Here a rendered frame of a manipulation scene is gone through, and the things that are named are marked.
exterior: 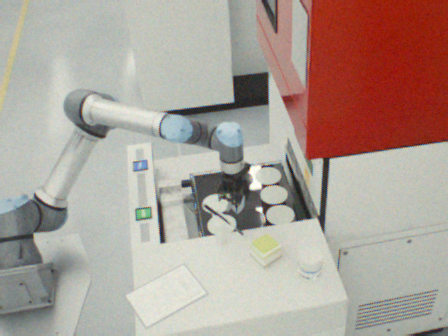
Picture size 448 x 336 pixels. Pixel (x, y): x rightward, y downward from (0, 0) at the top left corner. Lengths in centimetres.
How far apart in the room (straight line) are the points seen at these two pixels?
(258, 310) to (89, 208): 200
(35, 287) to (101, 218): 153
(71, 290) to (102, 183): 170
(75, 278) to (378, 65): 122
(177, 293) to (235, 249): 24
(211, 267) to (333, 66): 72
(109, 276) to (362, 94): 190
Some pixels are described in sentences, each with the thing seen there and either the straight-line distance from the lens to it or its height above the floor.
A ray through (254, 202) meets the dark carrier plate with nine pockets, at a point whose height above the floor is 90.
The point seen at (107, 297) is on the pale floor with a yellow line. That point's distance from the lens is 303.
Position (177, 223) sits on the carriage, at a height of 88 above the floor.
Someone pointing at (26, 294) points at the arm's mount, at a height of 90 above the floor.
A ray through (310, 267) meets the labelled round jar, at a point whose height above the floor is 104.
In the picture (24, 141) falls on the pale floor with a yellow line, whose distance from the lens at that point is 418.
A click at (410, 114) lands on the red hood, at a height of 135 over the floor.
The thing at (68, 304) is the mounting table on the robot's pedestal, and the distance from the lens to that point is 200.
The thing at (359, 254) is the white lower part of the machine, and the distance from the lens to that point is 214.
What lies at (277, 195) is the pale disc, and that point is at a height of 90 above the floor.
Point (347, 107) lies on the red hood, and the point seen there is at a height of 141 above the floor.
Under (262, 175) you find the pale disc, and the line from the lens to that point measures 218.
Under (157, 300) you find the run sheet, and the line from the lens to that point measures 174.
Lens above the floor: 234
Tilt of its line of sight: 42 degrees down
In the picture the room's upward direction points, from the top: 1 degrees clockwise
